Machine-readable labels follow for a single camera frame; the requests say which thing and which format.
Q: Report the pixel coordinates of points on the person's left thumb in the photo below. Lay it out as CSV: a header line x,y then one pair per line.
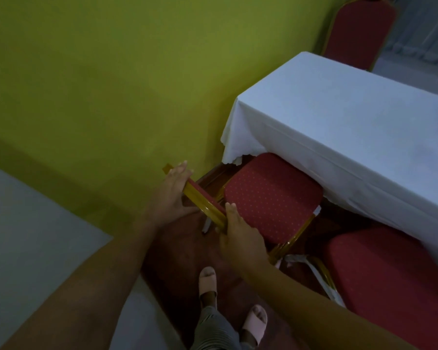
x,y
190,210

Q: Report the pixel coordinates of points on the person's right hand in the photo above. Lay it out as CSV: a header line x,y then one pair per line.
x,y
242,244

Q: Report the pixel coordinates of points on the person's left forearm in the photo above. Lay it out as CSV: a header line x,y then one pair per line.
x,y
87,287

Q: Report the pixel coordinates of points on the red dotted gold-framed chair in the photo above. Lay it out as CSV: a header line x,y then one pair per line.
x,y
273,196

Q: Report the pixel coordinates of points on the white tablecloth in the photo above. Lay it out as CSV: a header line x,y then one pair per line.
x,y
350,120

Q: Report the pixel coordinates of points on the person's right forearm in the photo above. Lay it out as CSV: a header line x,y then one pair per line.
x,y
314,317

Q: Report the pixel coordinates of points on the pink slipper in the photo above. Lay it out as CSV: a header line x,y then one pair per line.
x,y
207,282
256,320

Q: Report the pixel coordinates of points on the grey striped trousers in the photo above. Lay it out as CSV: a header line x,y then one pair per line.
x,y
213,333

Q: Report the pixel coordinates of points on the person's right fingers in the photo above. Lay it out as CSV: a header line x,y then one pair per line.
x,y
231,215

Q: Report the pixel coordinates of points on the white ruffled cloth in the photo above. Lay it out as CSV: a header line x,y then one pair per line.
x,y
419,40

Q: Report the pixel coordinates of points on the person's left hand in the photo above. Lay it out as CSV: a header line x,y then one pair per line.
x,y
168,200

